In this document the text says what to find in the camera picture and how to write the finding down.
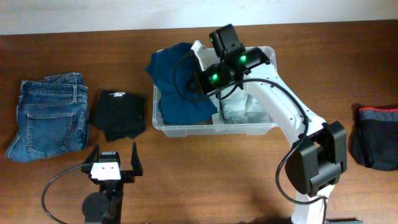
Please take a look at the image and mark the folded dark blue jeans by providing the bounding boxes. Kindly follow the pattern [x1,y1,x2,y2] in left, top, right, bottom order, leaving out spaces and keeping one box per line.
[5,72,89,162]

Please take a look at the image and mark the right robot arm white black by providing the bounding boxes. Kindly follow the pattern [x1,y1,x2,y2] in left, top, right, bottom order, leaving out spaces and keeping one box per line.
[190,24,347,223]

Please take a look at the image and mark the clear plastic storage bin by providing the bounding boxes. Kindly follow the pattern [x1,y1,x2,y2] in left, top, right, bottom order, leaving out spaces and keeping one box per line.
[152,45,279,138]

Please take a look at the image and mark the light blue jeans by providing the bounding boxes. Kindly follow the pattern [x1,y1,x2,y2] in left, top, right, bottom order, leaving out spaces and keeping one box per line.
[210,88,269,124]

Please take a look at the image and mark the black shorts red grey waistband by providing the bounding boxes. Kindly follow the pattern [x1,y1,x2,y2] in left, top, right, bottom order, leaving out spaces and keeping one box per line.
[351,106,397,171]

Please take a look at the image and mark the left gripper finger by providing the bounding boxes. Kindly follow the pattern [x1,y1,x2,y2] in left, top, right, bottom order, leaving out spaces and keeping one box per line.
[131,142,143,176]
[84,144,100,164]

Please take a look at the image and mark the folded black garment white logo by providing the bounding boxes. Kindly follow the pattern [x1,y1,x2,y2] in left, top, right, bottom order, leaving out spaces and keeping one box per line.
[90,90,146,142]

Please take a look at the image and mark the teal blue shirt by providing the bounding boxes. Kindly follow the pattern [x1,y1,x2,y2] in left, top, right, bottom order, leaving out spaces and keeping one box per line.
[146,42,218,125]

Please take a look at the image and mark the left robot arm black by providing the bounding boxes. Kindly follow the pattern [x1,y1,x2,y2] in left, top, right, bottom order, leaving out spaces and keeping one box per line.
[81,144,143,224]

